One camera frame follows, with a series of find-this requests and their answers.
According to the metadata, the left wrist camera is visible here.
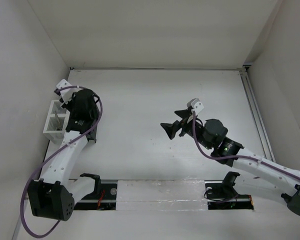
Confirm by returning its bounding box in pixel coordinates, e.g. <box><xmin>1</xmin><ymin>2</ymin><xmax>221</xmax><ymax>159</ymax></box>
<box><xmin>54</xmin><ymin>79</ymin><xmax>77</xmax><ymax>104</ymax></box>

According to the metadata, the black slotted container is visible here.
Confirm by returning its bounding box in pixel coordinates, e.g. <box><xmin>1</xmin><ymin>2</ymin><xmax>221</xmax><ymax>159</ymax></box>
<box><xmin>86</xmin><ymin>120</ymin><xmax>98</xmax><ymax>143</ymax></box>

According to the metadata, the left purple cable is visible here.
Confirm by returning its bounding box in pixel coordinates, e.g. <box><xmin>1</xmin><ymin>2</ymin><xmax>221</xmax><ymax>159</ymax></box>
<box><xmin>20</xmin><ymin>85</ymin><xmax>104</xmax><ymax>238</ymax></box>

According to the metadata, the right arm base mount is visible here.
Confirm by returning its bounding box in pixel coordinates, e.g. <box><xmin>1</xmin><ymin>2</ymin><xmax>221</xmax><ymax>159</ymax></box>
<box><xmin>203</xmin><ymin>171</ymin><xmax>254</xmax><ymax>211</ymax></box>

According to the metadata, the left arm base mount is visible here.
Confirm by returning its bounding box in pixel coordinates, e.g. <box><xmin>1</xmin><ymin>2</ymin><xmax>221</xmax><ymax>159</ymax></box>
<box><xmin>74</xmin><ymin>180</ymin><xmax>118</xmax><ymax>211</ymax></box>

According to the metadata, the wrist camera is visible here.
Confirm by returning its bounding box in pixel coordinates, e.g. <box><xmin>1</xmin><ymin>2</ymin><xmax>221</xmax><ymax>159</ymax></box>
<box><xmin>54</xmin><ymin>79</ymin><xmax>77</xmax><ymax>104</ymax></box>
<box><xmin>186</xmin><ymin>98</ymin><xmax>205</xmax><ymax>116</ymax></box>

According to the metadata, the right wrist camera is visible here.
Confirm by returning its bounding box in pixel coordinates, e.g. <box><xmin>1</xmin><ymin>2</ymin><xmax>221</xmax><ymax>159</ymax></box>
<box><xmin>186</xmin><ymin>98</ymin><xmax>205</xmax><ymax>116</ymax></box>

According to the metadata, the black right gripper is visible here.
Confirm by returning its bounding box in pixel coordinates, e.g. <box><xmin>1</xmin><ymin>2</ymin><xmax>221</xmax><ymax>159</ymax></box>
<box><xmin>160</xmin><ymin>109</ymin><xmax>213</xmax><ymax>150</ymax></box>

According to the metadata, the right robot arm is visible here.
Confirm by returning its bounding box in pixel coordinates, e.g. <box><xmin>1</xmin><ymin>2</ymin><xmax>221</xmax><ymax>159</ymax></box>
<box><xmin>161</xmin><ymin>109</ymin><xmax>300</xmax><ymax>216</ymax></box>

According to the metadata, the aluminium rail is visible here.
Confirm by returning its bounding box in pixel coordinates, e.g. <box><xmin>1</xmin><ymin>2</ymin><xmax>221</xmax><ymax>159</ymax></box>
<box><xmin>238</xmin><ymin>65</ymin><xmax>277</xmax><ymax>163</ymax></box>

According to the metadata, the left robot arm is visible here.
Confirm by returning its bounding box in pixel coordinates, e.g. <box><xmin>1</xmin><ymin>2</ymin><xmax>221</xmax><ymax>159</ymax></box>
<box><xmin>27</xmin><ymin>88</ymin><xmax>102</xmax><ymax>221</ymax></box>

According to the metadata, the white slotted container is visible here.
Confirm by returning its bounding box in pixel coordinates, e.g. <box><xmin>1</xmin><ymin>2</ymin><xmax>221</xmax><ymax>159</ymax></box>
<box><xmin>43</xmin><ymin>100</ymin><xmax>70</xmax><ymax>145</ymax></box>

